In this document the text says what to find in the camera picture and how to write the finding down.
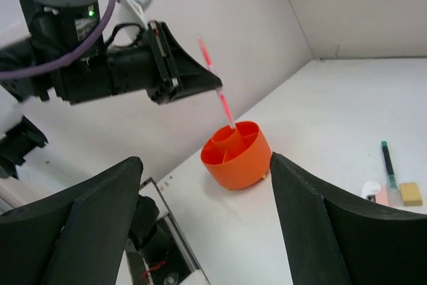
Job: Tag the orange round pen holder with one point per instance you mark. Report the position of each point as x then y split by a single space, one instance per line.
237 158

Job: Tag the pink pen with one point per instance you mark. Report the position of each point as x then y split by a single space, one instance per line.
219 90

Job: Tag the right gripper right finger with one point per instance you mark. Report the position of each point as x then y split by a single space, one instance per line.
335 237

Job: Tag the yellow eraser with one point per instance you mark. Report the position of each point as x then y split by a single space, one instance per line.
411 195

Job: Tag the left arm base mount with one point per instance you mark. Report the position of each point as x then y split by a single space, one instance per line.
156 250

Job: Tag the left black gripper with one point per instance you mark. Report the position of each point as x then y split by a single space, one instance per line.
131 59

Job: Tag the green pen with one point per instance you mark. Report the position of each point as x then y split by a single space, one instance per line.
393 190

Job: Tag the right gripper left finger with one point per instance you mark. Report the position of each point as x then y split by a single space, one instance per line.
76 236

